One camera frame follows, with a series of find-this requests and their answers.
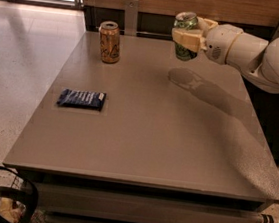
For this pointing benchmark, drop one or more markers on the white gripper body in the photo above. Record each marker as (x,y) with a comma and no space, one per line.
(219,42)

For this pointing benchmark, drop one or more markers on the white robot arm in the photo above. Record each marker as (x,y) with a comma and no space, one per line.
(256,59)

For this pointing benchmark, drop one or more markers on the dark blue snack packet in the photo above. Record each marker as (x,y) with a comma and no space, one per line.
(81,99)

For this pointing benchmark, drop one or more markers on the grey table drawer front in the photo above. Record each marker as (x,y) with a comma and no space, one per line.
(131,208)

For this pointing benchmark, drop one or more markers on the left metal wall bracket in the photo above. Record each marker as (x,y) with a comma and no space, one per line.
(131,17)

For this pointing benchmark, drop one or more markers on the horizontal metal rail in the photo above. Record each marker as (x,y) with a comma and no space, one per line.
(147,35)

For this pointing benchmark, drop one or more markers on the orange soda can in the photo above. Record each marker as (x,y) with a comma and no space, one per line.
(109,42)

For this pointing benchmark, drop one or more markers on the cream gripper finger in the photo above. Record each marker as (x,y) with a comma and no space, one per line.
(193,39)
(205,25)

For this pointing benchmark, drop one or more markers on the green soda can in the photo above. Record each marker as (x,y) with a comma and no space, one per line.
(186,21)

